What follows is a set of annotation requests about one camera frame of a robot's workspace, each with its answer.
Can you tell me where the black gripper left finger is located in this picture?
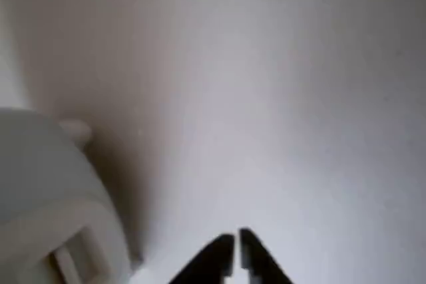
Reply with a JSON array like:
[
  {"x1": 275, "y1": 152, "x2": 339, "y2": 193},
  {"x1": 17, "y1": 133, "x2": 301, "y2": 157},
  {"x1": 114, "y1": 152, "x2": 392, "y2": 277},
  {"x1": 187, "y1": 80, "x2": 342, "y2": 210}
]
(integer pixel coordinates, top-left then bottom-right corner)
[{"x1": 168, "y1": 233, "x2": 236, "y2": 284}]

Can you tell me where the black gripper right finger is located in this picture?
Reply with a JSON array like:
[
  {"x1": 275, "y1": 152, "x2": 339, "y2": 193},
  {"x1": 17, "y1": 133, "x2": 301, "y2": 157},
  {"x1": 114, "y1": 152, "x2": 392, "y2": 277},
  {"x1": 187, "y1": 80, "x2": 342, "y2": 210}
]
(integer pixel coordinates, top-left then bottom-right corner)
[{"x1": 238, "y1": 227, "x2": 288, "y2": 284}]

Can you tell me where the white rice cooker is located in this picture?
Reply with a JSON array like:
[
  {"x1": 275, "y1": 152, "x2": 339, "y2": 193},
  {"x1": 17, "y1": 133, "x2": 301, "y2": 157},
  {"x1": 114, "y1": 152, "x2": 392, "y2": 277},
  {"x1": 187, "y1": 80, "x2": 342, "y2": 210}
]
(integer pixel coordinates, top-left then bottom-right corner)
[{"x1": 0, "y1": 106, "x2": 144, "y2": 284}]

